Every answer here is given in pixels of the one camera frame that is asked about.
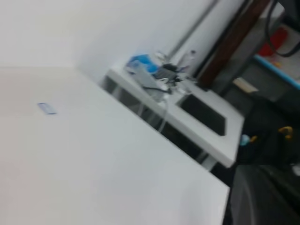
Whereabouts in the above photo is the white side desk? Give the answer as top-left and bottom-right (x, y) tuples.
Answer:
(100, 66), (244, 168)

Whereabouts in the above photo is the black inset desk panel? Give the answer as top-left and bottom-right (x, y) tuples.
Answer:
(178, 94), (226, 136)

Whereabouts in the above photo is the blue glove box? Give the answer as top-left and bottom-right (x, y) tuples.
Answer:
(125, 54), (159, 74)

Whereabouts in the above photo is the clear plastic water bottle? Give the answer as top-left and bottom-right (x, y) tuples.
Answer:
(181, 50), (196, 72)

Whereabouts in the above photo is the blue outlined label sticker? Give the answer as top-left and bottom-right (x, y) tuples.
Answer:
(38, 103), (57, 115)

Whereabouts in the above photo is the yellow black tool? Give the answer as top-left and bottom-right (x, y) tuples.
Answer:
(278, 126), (293, 140)

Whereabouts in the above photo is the red object on shelf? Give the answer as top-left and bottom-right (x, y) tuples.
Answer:
(257, 27), (288, 57)

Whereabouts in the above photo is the brown wooden post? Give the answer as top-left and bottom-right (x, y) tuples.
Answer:
(198, 0), (270, 89)

